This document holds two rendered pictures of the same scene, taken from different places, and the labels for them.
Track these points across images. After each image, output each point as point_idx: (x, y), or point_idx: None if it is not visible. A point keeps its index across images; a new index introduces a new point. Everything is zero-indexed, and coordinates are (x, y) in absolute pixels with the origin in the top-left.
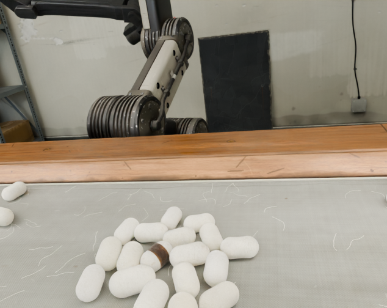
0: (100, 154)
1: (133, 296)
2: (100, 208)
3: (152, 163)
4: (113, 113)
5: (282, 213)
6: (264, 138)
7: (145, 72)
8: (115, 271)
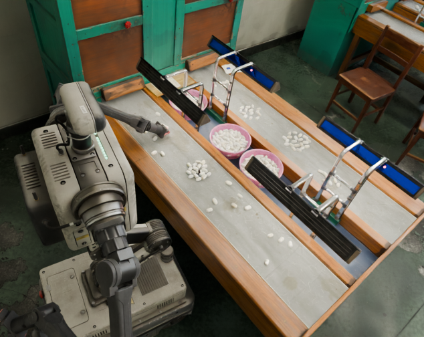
0: (186, 203)
1: None
2: (196, 191)
3: (180, 190)
4: (164, 227)
5: (175, 166)
6: (155, 177)
7: (138, 229)
8: None
